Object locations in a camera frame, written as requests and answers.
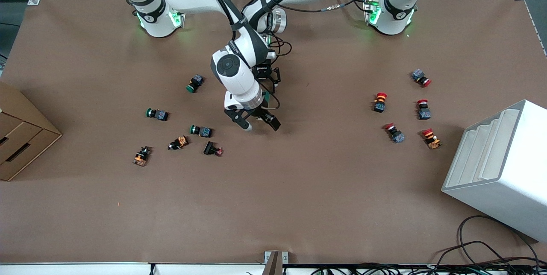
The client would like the black button red block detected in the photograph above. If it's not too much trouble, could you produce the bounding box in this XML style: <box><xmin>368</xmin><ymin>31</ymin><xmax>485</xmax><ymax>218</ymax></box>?
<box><xmin>203</xmin><ymin>140</ymin><xmax>224</xmax><ymax>157</ymax></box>

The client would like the brown table mat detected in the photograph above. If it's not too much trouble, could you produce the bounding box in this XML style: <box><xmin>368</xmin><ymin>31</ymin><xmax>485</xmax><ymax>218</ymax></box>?
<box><xmin>0</xmin><ymin>0</ymin><xmax>547</xmax><ymax>265</ymax></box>

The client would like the black button orange block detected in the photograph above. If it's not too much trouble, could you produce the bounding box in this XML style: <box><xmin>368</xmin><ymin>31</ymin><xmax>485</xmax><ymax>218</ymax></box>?
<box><xmin>132</xmin><ymin>146</ymin><xmax>152</xmax><ymax>167</ymax></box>
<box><xmin>168</xmin><ymin>135</ymin><xmax>189</xmax><ymax>151</ymax></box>

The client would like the red mushroom button orange block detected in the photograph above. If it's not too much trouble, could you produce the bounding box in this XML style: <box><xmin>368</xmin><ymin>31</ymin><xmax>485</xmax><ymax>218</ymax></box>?
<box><xmin>422</xmin><ymin>128</ymin><xmax>442</xmax><ymax>150</ymax></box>
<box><xmin>373</xmin><ymin>92</ymin><xmax>388</xmax><ymax>113</ymax></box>

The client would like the brown cardboard box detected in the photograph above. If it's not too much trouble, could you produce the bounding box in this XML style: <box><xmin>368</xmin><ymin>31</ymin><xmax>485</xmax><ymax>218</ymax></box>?
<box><xmin>0</xmin><ymin>81</ymin><xmax>63</xmax><ymax>181</ymax></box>

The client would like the white stepped plastic rack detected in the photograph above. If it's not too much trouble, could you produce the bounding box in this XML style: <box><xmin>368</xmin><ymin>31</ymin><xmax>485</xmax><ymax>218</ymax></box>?
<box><xmin>441</xmin><ymin>99</ymin><xmax>547</xmax><ymax>243</ymax></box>

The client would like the green push button switch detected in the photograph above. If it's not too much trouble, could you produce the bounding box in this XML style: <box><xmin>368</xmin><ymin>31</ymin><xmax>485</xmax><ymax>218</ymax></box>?
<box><xmin>146</xmin><ymin>108</ymin><xmax>170</xmax><ymax>122</ymax></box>
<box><xmin>189</xmin><ymin>124</ymin><xmax>213</xmax><ymax>138</ymax></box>
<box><xmin>185</xmin><ymin>74</ymin><xmax>205</xmax><ymax>94</ymax></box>

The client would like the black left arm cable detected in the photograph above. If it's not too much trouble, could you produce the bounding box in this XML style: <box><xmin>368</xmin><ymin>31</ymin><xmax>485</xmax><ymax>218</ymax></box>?
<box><xmin>267</xmin><ymin>0</ymin><xmax>372</xmax><ymax>58</ymax></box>

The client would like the metal edge bracket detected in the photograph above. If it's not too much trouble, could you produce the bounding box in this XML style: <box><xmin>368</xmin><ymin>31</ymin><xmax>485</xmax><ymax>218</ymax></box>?
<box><xmin>264</xmin><ymin>251</ymin><xmax>289</xmax><ymax>275</ymax></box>

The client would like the black cable bundle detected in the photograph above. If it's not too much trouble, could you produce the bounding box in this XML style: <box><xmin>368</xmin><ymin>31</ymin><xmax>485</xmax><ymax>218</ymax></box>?
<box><xmin>312</xmin><ymin>262</ymin><xmax>547</xmax><ymax>275</ymax></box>

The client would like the white table edge rail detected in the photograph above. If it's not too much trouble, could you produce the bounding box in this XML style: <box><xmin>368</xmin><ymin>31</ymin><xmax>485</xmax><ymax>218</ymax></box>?
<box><xmin>0</xmin><ymin>262</ymin><xmax>265</xmax><ymax>275</ymax></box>

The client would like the black looped floor cable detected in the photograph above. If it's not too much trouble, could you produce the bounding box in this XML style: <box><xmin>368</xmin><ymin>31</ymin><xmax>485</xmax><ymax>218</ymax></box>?
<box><xmin>436</xmin><ymin>214</ymin><xmax>541</xmax><ymax>267</ymax></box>

